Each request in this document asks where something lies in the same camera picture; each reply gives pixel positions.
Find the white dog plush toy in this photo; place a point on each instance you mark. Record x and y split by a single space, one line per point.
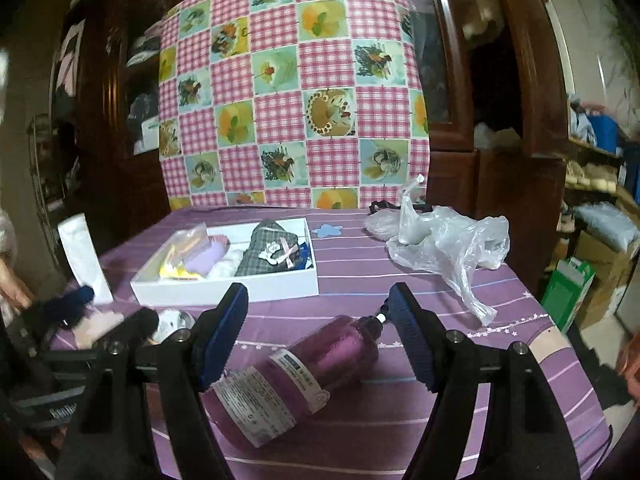
226 267

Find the clear bag beige sponge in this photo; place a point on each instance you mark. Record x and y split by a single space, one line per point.
184 245

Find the person's right hand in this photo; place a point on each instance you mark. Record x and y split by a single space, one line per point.
628 366

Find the white cardboard box tray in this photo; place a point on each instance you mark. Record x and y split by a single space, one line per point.
150 290

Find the pink checkered tablecloth board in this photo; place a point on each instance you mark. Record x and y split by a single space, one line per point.
293 103

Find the yellow wet wipes pack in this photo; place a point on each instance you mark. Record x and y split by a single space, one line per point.
172 271

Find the lilac soft cushion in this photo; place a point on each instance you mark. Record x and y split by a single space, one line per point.
202 260

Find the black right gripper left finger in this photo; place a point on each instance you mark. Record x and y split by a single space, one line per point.
110 436

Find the purple pump bottle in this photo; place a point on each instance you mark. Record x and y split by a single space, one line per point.
255 406

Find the person's left hand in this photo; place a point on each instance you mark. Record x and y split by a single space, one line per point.
15 295

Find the dark wooden cabinet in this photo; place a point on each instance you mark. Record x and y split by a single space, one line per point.
493 90

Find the large blue eye mask pack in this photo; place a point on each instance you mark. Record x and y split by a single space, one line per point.
302 257

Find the green box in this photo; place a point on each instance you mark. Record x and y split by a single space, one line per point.
566 291

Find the clear plastic bag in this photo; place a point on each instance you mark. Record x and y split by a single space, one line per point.
442 242

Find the white paper bag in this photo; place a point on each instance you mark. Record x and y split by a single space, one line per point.
82 258

